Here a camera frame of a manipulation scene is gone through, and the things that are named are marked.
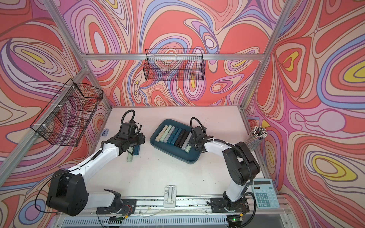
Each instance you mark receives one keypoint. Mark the teal pliers group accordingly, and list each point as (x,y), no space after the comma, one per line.
(136,150)

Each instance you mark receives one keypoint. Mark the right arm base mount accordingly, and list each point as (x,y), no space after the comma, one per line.
(224,205)

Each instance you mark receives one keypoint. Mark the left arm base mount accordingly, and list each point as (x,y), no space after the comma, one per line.
(121,207)

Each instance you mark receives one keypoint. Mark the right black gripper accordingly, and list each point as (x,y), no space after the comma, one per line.
(193,139)

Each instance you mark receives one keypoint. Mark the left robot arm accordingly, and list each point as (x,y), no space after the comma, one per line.
(68,193)

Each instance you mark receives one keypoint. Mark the black wire basket left wall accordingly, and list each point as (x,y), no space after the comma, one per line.
(75,105)

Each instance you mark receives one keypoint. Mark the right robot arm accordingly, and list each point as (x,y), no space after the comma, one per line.
(240,162)

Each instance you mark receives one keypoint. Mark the teal plastic storage box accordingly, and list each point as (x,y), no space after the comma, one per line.
(190,158)

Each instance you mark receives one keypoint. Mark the black wire basket wall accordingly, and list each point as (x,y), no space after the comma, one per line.
(75,105)
(174,64)

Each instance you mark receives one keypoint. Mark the white center rail bracket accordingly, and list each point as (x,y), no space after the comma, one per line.
(170,194)

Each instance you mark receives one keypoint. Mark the black wire basket back wall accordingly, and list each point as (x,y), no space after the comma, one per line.
(174,64)

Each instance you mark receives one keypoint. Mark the pencil cup holder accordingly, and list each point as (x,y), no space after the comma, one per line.
(255,137)

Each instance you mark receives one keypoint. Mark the small blue clip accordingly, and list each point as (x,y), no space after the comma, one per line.
(105,132)

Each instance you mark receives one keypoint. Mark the teal desk calculator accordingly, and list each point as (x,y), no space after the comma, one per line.
(265,194)

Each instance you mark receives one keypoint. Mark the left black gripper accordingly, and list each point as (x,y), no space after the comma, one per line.
(141,138)

